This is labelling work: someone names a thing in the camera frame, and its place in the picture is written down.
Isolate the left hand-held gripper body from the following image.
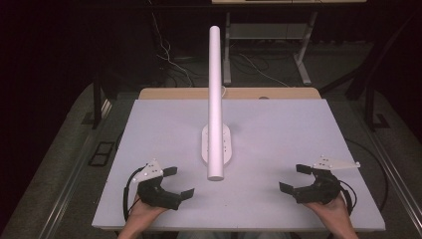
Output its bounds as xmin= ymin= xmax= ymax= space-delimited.
xmin=131 ymin=158 xmax=183 ymax=211

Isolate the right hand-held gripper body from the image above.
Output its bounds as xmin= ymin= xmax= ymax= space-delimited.
xmin=294 ymin=154 xmax=361 ymax=205

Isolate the person's left hand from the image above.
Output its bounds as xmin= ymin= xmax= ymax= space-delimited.
xmin=127 ymin=193 xmax=169 ymax=225

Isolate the person's right hand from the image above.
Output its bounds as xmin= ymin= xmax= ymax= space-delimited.
xmin=303 ymin=193 xmax=352 ymax=227

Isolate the white oval base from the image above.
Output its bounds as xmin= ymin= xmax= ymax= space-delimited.
xmin=201 ymin=122 xmax=234 ymax=167

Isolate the long white tube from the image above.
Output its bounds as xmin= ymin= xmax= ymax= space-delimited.
xmin=206 ymin=25 xmax=226 ymax=182

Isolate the black stand leg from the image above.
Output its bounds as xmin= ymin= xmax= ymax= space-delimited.
xmin=363 ymin=84 xmax=392 ymax=132

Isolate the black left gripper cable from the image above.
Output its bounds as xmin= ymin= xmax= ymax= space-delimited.
xmin=121 ymin=166 xmax=147 ymax=222

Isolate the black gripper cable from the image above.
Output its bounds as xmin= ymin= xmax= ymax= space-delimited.
xmin=121 ymin=166 xmax=147 ymax=222
xmin=337 ymin=178 xmax=358 ymax=217

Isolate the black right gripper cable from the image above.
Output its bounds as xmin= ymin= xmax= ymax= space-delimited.
xmin=337 ymin=178 xmax=358 ymax=217

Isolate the black floor cable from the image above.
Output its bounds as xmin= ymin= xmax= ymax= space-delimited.
xmin=343 ymin=136 xmax=390 ymax=214

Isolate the black rectangular floor frame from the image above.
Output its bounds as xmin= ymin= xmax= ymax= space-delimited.
xmin=87 ymin=140 xmax=116 ymax=167

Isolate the aluminium floor rail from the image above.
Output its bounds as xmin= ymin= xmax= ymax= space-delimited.
xmin=37 ymin=130 xmax=98 ymax=239
xmin=362 ymin=127 xmax=422 ymax=230

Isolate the white floor cable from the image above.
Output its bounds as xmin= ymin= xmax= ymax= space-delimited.
xmin=150 ymin=11 xmax=194 ymax=88

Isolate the grey metal desk frame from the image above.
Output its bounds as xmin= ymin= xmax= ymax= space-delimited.
xmin=222 ymin=11 xmax=318 ymax=87

